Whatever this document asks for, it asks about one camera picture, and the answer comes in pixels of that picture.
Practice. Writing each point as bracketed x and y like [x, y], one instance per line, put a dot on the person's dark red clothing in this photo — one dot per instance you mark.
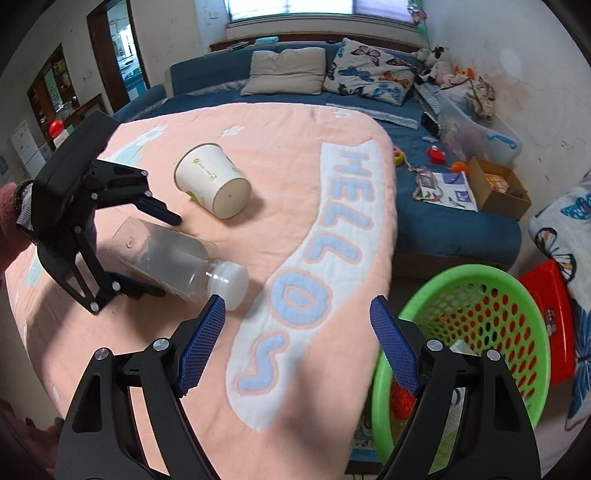
[23, 438]

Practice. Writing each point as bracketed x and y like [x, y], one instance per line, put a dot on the green and pink hanging decoration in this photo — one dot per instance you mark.
[418, 16]

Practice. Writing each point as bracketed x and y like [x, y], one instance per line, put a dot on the patterned cloth bag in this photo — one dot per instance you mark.
[482, 99]

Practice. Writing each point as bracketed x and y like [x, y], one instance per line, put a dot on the blue sofa bed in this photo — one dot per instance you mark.
[438, 230]

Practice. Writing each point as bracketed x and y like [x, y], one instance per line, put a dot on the pink printed blanket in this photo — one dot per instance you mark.
[286, 184]

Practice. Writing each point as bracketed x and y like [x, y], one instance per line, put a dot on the blue and white flat box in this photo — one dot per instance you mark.
[364, 438]

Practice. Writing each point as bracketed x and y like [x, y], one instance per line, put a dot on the window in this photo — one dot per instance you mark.
[318, 9]

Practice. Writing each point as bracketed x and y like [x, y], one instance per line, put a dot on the doorway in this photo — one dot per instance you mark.
[122, 50]

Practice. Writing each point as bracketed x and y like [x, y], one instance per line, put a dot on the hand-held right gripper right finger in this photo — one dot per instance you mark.
[392, 350]

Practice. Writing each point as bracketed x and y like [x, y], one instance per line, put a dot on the beige pillow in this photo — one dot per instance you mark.
[284, 71]

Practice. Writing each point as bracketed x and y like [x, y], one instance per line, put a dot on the red plastic box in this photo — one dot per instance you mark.
[549, 295]

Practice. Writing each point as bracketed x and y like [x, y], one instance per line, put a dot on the white and blue booklet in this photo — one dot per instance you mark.
[450, 191]

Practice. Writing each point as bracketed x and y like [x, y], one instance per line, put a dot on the pink and orange plush toy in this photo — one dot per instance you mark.
[457, 78]

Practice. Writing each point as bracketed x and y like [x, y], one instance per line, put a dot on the grey keyboard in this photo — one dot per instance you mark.
[428, 98]

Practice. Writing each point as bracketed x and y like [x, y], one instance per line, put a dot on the white refrigerator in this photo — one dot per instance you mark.
[25, 147]

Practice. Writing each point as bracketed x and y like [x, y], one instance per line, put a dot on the red balloon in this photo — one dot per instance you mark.
[56, 127]

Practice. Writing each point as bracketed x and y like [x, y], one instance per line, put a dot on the yellow toy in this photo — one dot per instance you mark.
[398, 155]

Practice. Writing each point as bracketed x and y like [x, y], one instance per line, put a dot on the green plastic mesh basket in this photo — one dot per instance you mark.
[461, 281]

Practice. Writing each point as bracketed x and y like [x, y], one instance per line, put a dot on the butterfly print pillow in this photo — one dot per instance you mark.
[364, 71]

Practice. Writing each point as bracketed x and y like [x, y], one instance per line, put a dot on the clear plastic bottle white cap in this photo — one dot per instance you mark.
[175, 263]

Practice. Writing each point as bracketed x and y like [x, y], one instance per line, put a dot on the folded butterfly print blanket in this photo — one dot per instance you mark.
[568, 217]

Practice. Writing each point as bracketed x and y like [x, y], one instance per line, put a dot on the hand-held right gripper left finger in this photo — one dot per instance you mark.
[203, 341]

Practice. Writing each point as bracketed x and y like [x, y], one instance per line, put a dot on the brown cardboard box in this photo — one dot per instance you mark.
[498, 198]

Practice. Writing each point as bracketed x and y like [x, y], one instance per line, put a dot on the white lace strip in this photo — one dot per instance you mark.
[383, 116]

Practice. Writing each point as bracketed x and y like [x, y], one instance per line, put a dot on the orange ball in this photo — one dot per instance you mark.
[458, 166]

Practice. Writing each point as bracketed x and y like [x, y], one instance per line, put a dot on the small red box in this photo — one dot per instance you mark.
[436, 155]

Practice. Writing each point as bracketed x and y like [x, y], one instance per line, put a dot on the white paper cup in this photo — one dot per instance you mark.
[207, 177]

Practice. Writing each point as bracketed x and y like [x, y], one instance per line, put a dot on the black and white plush toy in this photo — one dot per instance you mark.
[429, 60]

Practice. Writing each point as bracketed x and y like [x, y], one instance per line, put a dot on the person's left forearm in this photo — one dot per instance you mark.
[9, 217]

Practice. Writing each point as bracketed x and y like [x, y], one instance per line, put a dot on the clear plastic storage box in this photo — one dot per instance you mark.
[480, 134]

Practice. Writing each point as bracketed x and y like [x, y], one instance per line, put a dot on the wooden shelf unit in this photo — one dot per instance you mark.
[60, 87]

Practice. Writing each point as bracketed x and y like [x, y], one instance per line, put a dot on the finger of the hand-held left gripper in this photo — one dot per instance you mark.
[134, 287]
[159, 211]

